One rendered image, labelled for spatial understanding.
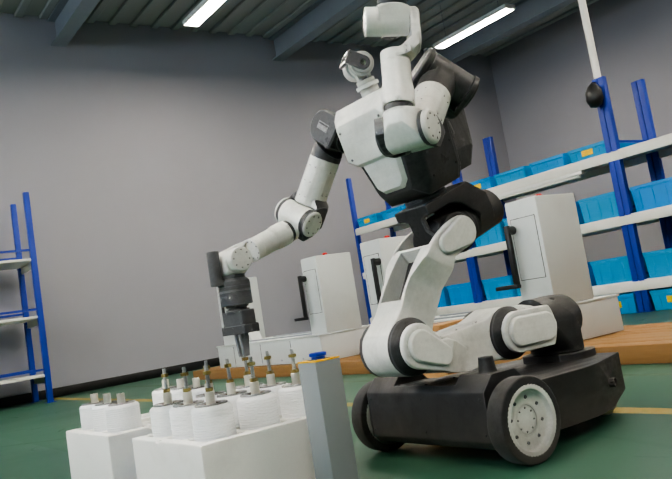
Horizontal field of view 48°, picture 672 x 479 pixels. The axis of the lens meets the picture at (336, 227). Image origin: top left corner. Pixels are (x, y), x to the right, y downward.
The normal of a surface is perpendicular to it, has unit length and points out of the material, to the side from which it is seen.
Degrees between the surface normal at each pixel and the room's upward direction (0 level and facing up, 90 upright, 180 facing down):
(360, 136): 110
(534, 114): 90
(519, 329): 90
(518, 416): 90
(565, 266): 90
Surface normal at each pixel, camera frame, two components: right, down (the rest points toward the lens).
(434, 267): 0.43, 0.23
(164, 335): 0.56, -0.18
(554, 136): -0.81, 0.07
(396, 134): -0.37, 0.56
